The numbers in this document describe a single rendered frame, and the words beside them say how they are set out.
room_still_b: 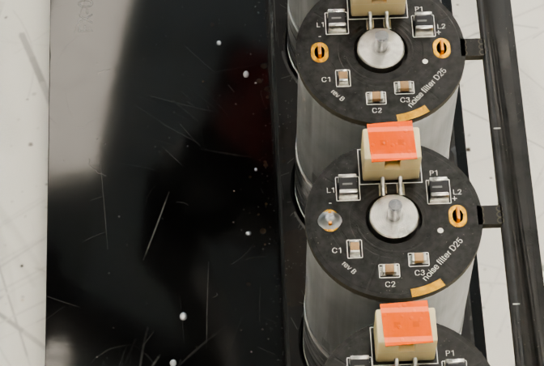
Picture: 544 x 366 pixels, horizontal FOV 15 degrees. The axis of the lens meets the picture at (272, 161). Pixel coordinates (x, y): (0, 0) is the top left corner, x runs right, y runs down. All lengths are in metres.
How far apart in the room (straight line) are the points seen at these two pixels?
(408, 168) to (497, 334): 0.07
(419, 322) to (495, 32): 0.05
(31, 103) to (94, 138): 0.02
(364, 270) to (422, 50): 0.04
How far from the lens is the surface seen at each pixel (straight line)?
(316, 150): 0.31
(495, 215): 0.29
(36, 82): 0.38
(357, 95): 0.30
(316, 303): 0.30
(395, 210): 0.29
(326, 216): 0.29
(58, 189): 0.35
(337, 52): 0.30
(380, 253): 0.29
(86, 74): 0.36
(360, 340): 0.28
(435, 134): 0.31
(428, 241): 0.29
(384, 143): 0.29
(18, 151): 0.37
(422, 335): 0.28
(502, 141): 0.30
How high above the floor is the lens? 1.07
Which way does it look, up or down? 60 degrees down
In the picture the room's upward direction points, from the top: straight up
